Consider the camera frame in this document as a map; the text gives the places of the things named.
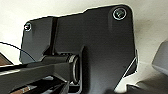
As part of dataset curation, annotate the thin black cable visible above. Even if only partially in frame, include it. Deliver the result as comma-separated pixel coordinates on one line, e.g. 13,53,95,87
0,41,26,58

